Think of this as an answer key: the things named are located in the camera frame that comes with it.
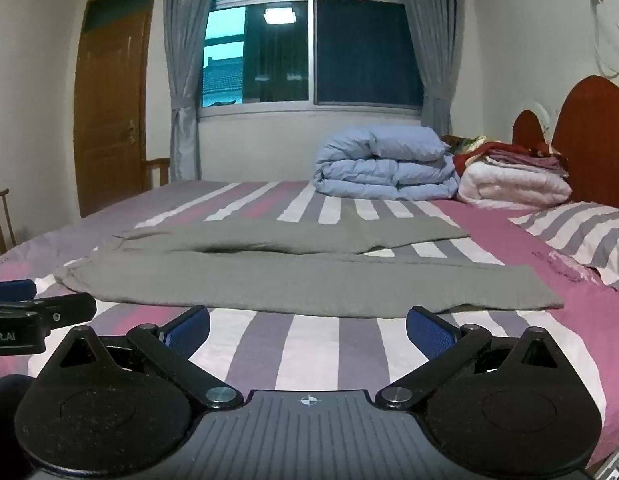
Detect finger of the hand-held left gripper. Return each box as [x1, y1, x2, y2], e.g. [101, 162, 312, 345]
[0, 292, 97, 338]
[0, 280, 36, 302]

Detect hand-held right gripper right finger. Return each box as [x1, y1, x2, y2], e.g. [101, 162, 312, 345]
[377, 306, 583, 409]

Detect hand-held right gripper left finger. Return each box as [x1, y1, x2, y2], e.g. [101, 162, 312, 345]
[39, 306, 241, 409]

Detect grey pants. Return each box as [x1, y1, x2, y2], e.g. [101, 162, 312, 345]
[54, 217, 565, 319]

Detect wooden chair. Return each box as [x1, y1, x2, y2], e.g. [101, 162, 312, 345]
[0, 188, 16, 258]
[146, 157, 171, 187]

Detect striped pink and purple bed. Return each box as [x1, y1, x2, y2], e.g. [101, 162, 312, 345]
[0, 180, 619, 480]

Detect folded light blue duvet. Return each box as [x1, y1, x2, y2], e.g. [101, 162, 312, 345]
[312, 126, 461, 202]

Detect folded pale pink quilt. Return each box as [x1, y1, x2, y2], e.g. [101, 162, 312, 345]
[457, 160, 573, 211]

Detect striped pillow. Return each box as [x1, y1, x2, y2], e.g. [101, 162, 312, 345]
[507, 201, 619, 286]

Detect pile of red cloths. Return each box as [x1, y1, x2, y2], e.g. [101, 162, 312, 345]
[441, 135, 570, 178]

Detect brown wooden door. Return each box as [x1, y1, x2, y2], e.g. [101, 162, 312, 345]
[73, 0, 160, 218]

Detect grey curtain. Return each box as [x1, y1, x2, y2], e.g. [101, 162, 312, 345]
[393, 0, 465, 138]
[164, 0, 220, 183]

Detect sliding glass window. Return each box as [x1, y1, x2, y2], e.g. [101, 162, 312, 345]
[199, 0, 425, 117]

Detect white wall cable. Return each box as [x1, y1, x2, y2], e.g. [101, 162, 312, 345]
[583, 0, 619, 81]

